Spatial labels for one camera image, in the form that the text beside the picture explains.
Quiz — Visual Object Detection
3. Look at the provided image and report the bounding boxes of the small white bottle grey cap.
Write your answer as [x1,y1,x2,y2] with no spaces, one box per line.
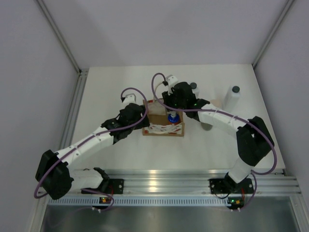
[190,82,199,98]

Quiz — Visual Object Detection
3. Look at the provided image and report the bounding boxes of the patterned canvas bag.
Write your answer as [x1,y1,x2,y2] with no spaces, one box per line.
[142,97,185,137]

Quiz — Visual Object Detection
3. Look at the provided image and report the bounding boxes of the grey pump bottle beige top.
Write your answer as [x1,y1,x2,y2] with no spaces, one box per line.
[200,99,222,131]

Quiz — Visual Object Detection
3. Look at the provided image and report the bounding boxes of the large white bottle grey cap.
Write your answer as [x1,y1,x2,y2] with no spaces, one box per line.
[224,86,240,112]

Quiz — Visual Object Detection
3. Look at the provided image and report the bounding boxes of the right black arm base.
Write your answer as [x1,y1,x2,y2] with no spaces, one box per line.
[209,178,244,194]

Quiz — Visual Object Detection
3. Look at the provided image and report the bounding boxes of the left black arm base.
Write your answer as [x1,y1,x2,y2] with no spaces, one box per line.
[105,179,125,195]

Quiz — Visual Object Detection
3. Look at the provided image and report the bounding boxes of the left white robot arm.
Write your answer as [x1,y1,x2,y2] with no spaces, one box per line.
[34,103,150,200]

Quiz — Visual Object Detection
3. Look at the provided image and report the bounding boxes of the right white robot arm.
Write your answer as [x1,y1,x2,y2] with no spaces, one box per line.
[162,82,275,192]

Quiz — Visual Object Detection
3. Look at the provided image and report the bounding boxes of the orange bottle blue cap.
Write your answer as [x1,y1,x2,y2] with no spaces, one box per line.
[168,111,180,124]

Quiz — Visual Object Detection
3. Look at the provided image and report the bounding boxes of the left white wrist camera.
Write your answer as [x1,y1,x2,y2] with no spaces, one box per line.
[121,93,136,106]

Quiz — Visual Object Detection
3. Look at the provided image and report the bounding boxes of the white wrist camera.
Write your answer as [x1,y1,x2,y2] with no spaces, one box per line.
[166,75,179,87]
[121,93,136,106]

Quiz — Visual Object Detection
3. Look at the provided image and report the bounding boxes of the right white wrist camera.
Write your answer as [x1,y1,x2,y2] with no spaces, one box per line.
[166,75,179,87]

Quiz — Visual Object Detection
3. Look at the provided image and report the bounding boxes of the left aluminium frame post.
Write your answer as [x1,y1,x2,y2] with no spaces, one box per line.
[36,0,82,73]

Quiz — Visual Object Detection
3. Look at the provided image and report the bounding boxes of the aluminium frame post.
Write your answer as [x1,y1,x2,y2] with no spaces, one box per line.
[36,0,82,73]
[252,0,296,70]

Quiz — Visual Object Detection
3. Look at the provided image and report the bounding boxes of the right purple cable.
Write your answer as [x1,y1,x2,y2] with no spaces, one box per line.
[151,72,278,213]

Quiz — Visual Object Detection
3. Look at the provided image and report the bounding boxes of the purple cable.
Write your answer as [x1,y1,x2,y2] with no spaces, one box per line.
[33,87,148,213]
[151,72,278,213]

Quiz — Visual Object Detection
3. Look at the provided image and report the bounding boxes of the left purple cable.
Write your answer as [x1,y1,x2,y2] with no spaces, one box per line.
[33,87,148,213]

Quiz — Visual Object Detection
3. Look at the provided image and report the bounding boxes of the white slotted cable duct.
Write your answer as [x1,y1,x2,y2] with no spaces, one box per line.
[48,196,231,206]

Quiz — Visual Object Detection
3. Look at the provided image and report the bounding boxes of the aluminium mounting rail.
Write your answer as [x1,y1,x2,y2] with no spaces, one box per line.
[106,170,301,196]

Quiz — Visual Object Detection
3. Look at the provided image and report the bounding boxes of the right aluminium frame post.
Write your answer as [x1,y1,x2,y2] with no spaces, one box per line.
[252,0,296,70]

